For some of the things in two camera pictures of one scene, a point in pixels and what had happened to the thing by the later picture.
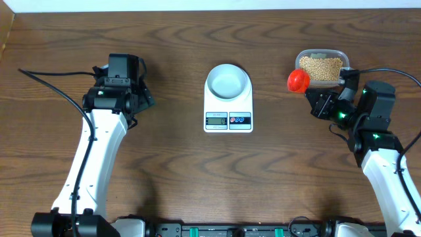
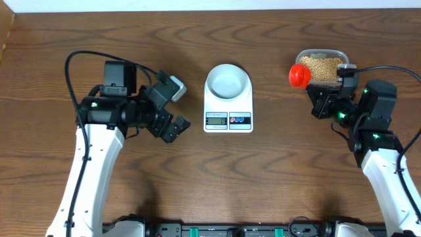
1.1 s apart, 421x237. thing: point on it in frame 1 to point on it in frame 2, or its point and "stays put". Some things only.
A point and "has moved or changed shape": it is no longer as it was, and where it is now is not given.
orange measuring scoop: (298, 81) has moved or changed shape
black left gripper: (143, 95) to (158, 128)
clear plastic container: (323, 65) stays put
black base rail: (241, 230) stays put
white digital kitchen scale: (228, 116) stays put
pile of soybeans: (322, 69) stays put
